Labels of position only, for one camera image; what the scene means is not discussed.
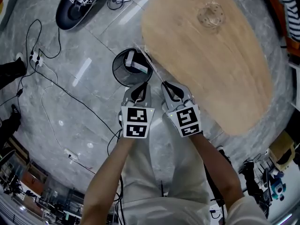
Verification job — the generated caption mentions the white cable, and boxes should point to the white cable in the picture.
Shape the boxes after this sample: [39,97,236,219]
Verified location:
[41,63,65,150]

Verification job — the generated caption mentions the wooden coffee table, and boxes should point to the wooden coffee table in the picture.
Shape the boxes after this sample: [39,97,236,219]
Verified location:
[140,0,275,136]

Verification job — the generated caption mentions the white sideboard cabinet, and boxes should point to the white sideboard cabinet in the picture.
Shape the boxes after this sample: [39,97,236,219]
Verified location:
[288,55,300,109]

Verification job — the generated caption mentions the person's right forearm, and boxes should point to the person's right forearm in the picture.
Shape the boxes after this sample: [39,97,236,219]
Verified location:
[190,133,246,212]

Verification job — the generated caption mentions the black white striped blanket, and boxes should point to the black white striped blanket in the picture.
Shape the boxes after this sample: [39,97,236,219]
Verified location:
[274,0,300,42]

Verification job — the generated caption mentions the clear glass cup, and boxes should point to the clear glass cup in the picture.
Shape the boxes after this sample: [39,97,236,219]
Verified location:
[195,2,226,32]

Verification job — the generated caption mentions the brown cardboard box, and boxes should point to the brown cardboard box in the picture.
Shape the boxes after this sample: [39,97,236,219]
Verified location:
[269,129,297,173]

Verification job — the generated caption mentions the person's white shirt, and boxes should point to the person's white shirt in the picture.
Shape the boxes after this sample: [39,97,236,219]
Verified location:
[120,195,267,225]

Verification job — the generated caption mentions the black mesh waste bin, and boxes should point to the black mesh waste bin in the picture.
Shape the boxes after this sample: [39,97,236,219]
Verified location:
[112,47,154,88]

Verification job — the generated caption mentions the white power strip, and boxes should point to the white power strip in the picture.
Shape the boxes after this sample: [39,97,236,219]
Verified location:
[64,148,80,160]
[29,51,45,68]

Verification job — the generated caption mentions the white box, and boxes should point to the white box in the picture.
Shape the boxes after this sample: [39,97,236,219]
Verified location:
[127,59,149,75]

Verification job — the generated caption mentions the dark shelving unit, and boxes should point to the dark shelving unit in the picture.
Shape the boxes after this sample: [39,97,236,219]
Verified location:
[0,135,85,225]

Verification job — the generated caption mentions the person's pale trousers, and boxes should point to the person's pale trousers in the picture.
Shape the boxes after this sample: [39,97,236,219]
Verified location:
[120,115,211,207]

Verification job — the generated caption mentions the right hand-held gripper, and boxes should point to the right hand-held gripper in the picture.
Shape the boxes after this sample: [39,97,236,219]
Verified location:
[160,82,204,138]

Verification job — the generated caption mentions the grey white beanbag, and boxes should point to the grey white beanbag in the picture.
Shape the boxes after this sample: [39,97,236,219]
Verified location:
[0,0,22,31]

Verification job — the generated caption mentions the person's left forearm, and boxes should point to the person's left forearm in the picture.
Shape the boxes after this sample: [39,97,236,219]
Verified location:
[80,136,136,225]

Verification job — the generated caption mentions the black cable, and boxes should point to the black cable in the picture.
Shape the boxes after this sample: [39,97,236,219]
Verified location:
[32,66,124,154]
[25,19,62,60]

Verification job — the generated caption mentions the blue white toy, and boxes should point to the blue white toy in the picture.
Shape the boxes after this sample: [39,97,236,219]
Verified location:
[269,181,288,202]

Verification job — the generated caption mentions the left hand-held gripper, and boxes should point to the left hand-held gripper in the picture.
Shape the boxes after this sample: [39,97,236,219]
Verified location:
[120,82,156,139]

